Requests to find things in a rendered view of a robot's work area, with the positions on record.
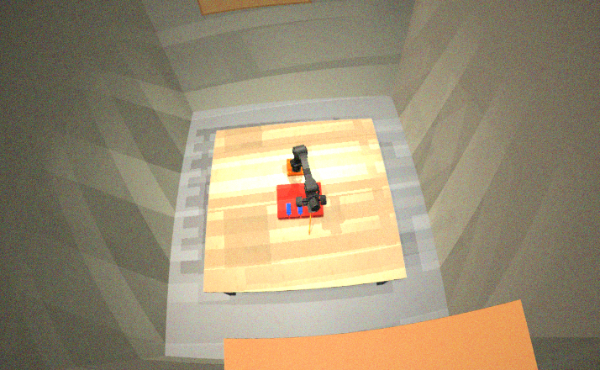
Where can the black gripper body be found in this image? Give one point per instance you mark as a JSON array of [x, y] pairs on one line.
[[300, 202]]

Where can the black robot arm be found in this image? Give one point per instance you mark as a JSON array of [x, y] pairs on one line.
[[300, 159]]

